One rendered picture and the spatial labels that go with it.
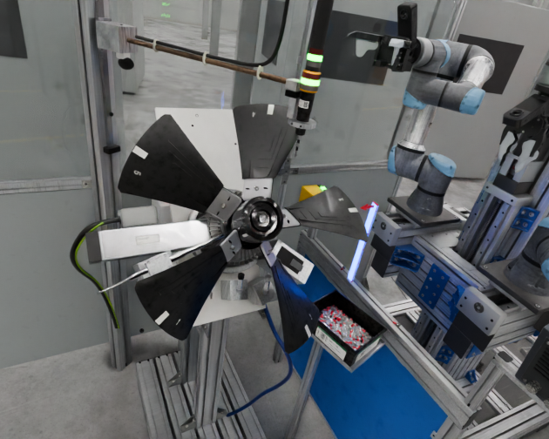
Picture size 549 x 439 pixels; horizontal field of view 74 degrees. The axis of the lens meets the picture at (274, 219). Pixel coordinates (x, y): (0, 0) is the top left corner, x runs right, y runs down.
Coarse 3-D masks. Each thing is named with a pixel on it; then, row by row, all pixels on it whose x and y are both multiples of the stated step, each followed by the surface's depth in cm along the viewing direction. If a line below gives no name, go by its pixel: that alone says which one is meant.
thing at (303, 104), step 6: (300, 96) 87; (306, 96) 85; (312, 96) 86; (300, 102) 87; (306, 102) 86; (312, 102) 87; (300, 108) 87; (306, 108) 87; (300, 114) 88; (306, 114) 88; (300, 120) 89; (306, 120) 89; (300, 132) 90
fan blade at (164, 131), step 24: (168, 120) 87; (144, 144) 87; (168, 144) 88; (192, 144) 89; (144, 168) 89; (168, 168) 90; (192, 168) 91; (144, 192) 92; (168, 192) 93; (192, 192) 94; (216, 192) 93
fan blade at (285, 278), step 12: (276, 264) 100; (276, 276) 96; (288, 276) 105; (276, 288) 94; (288, 288) 100; (300, 288) 108; (288, 300) 97; (300, 300) 104; (288, 312) 96; (300, 312) 100; (312, 312) 107; (288, 324) 94; (300, 324) 98; (312, 324) 104; (288, 336) 93; (300, 336) 97; (288, 348) 92
